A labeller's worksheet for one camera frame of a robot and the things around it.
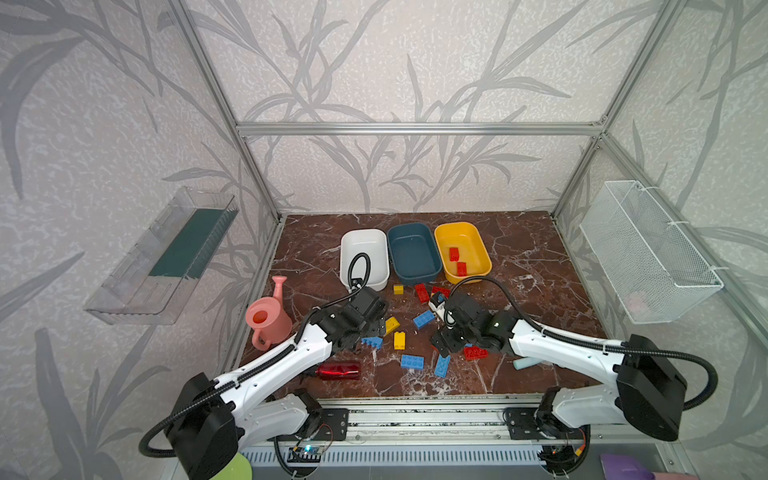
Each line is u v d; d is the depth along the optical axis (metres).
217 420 0.38
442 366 0.83
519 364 0.82
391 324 0.90
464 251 1.09
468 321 0.63
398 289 0.97
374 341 0.85
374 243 1.10
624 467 0.67
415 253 1.11
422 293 0.96
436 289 0.96
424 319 0.91
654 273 0.61
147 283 0.64
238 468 0.68
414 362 0.83
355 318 0.61
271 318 0.81
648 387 0.41
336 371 0.82
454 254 1.05
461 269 1.02
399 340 0.86
